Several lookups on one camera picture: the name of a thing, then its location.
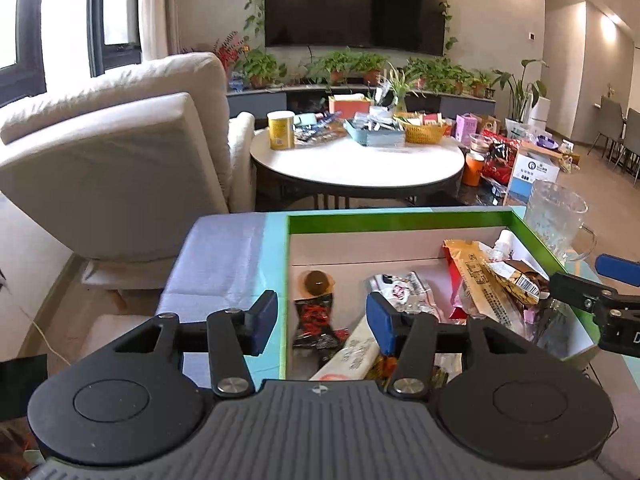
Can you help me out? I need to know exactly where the round white table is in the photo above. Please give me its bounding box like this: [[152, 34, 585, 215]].
[[249, 127, 466, 211]]

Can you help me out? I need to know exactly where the orange tissue box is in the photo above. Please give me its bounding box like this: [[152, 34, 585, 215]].
[[327, 94, 372, 120]]

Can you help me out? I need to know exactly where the grass plant in vase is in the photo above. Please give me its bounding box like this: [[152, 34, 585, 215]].
[[377, 64, 427, 114]]

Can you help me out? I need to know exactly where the clear plastic bag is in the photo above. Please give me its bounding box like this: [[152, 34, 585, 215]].
[[520, 297, 582, 357]]

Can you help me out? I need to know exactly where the black television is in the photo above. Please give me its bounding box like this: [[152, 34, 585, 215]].
[[263, 0, 448, 57]]

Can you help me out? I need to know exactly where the blue tray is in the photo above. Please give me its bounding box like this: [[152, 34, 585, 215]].
[[343, 116, 406, 147]]

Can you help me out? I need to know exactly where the round brown snack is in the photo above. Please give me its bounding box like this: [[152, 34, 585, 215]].
[[299, 269, 335, 299]]

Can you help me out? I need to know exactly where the black framed window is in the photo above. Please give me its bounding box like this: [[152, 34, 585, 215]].
[[0, 0, 144, 109]]

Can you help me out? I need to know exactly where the orange snack packet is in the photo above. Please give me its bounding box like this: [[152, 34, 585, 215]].
[[442, 238, 517, 322]]

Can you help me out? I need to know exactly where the white curtain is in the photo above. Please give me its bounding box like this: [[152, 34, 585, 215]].
[[137, 0, 177, 62]]

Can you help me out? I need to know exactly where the long white snack packet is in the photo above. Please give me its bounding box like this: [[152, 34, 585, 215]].
[[309, 317, 384, 382]]

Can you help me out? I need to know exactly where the pink box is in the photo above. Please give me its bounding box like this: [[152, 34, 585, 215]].
[[453, 112, 479, 147]]

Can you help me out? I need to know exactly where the white snack packet black print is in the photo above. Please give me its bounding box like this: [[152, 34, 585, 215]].
[[367, 271, 437, 312]]

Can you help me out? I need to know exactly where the grey dining chair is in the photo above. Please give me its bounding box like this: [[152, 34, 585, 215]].
[[587, 96, 627, 159], [612, 107, 640, 182]]

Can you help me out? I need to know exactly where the white planter pot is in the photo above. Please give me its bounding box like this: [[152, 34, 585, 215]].
[[527, 96, 552, 126]]

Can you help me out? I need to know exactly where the white blue box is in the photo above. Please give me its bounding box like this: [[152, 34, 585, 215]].
[[506, 152, 561, 207]]

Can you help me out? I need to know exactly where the row of potted plants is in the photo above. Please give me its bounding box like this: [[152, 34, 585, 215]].
[[215, 32, 497, 99]]

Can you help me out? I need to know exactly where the large leafy plant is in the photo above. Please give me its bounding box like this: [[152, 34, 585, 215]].
[[492, 58, 550, 124]]

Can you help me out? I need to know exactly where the colourful snack packet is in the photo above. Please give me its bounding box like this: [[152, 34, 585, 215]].
[[367, 354, 449, 394]]

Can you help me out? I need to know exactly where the grey cloth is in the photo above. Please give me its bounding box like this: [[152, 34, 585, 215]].
[[155, 211, 271, 396]]

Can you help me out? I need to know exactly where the red black bag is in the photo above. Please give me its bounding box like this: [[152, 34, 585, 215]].
[[480, 132, 524, 187]]

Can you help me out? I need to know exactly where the glass mug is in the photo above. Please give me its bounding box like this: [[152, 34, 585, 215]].
[[522, 180, 599, 264]]

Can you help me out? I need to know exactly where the wicker basket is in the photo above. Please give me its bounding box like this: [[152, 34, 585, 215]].
[[395, 116, 449, 145]]

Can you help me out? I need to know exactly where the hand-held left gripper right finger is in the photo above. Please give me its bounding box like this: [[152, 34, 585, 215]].
[[366, 292, 532, 398]]

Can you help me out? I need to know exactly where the green cardboard box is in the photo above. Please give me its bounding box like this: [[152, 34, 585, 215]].
[[282, 205, 601, 387]]

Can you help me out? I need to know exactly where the pile of small packets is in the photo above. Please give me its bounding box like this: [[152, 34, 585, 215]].
[[294, 112, 349, 144]]

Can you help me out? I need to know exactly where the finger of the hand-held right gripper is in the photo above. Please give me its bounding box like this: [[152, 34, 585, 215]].
[[547, 272, 640, 313], [595, 254, 640, 278]]

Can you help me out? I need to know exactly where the thin floor cable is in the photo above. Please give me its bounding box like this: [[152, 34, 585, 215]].
[[24, 304, 77, 372]]

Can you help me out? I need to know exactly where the black red snack packet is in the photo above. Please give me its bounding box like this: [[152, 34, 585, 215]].
[[292, 295, 351, 352]]

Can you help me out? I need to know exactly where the yellow can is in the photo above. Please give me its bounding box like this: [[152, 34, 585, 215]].
[[267, 111, 297, 151]]

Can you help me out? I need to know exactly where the yellow brown snack packet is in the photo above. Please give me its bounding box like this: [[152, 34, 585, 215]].
[[482, 257, 552, 307]]

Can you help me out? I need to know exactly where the orange cup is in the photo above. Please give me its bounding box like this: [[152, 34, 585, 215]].
[[460, 152, 487, 187]]

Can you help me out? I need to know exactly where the television cabinet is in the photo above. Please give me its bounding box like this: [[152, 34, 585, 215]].
[[226, 84, 497, 122]]

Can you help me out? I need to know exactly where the beige armchair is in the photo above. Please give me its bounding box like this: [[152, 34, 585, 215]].
[[0, 51, 257, 311]]

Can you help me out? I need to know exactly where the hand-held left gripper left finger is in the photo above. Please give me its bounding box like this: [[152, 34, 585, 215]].
[[114, 290, 278, 397]]

